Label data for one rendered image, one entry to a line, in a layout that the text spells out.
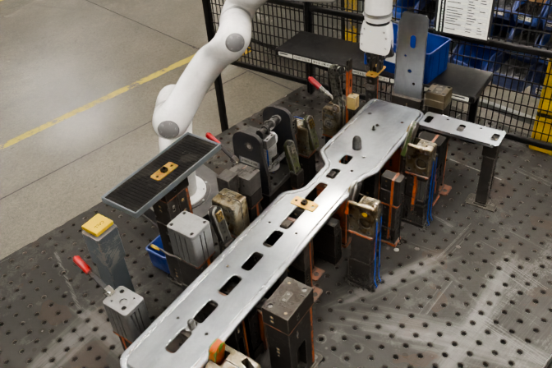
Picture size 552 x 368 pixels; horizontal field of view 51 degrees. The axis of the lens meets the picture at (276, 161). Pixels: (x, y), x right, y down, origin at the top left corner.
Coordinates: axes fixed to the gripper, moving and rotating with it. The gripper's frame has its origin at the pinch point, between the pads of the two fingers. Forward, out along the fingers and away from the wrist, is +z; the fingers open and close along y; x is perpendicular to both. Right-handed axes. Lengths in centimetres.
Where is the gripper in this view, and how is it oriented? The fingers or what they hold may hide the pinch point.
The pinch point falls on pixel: (375, 64)
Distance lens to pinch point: 196.5
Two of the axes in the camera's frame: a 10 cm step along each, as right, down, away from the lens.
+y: 8.3, 2.9, -4.8
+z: 0.7, 8.0, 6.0
